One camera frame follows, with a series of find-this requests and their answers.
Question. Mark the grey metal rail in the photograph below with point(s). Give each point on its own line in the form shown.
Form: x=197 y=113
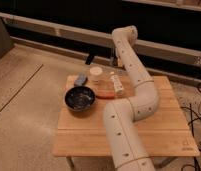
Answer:
x=147 y=48

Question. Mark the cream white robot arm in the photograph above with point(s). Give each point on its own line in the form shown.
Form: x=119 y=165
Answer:
x=119 y=115

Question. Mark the wooden table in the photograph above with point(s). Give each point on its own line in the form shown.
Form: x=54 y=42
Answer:
x=164 y=134

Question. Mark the dark cabinet at left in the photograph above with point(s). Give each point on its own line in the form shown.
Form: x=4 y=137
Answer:
x=6 y=43

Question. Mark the dark blue ceramic bowl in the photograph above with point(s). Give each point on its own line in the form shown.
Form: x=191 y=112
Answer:
x=79 y=98

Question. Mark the cream round cup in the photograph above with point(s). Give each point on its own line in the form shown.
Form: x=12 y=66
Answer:
x=95 y=74

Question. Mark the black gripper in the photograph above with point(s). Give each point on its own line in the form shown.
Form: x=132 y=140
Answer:
x=89 y=59

